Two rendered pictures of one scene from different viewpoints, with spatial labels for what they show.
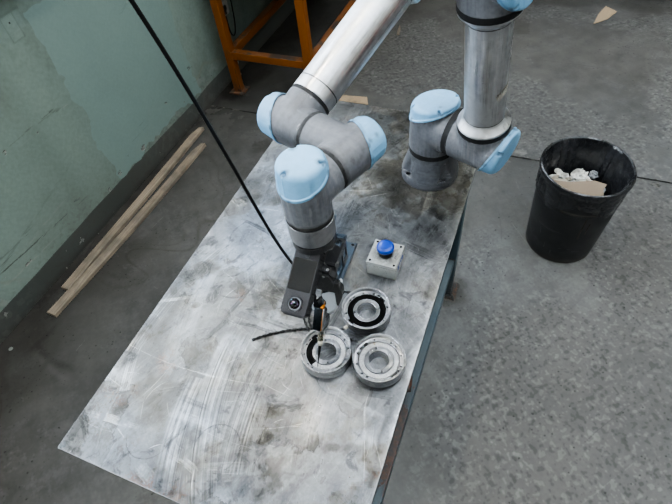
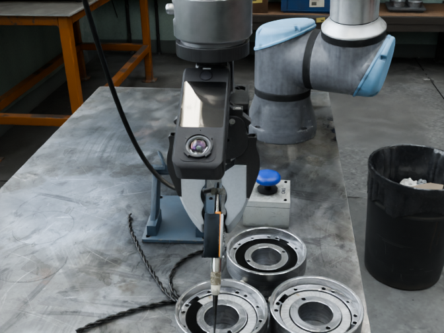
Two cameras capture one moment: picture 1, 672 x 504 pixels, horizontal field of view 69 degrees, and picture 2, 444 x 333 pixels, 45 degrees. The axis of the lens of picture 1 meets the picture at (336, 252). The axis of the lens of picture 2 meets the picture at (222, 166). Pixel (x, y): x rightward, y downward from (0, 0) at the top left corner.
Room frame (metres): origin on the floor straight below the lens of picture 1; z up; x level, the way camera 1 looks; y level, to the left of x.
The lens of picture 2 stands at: (0.04, 0.21, 1.26)
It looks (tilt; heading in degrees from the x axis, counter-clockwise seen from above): 27 degrees down; 340
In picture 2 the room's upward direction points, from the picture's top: 1 degrees counter-clockwise
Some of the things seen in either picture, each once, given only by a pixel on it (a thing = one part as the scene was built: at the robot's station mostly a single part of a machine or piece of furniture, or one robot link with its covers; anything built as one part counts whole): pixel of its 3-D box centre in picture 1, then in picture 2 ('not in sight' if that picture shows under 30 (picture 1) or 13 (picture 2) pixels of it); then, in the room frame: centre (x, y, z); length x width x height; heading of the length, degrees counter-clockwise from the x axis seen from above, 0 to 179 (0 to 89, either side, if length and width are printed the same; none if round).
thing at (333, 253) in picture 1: (318, 253); (214, 96); (0.54, 0.03, 1.07); 0.09 x 0.08 x 0.12; 155
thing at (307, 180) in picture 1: (306, 187); not in sight; (0.53, 0.03, 1.23); 0.09 x 0.08 x 0.11; 132
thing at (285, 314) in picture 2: (378, 361); (314, 319); (0.44, -0.05, 0.82); 0.08 x 0.08 x 0.02
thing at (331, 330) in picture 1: (326, 353); (221, 322); (0.48, 0.05, 0.82); 0.10 x 0.10 x 0.04
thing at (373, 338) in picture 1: (378, 361); (314, 318); (0.44, -0.05, 0.82); 0.10 x 0.10 x 0.04
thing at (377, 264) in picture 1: (386, 257); (267, 199); (0.70, -0.11, 0.82); 0.08 x 0.07 x 0.05; 152
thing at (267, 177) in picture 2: (385, 252); (267, 187); (0.69, -0.11, 0.85); 0.04 x 0.04 x 0.05
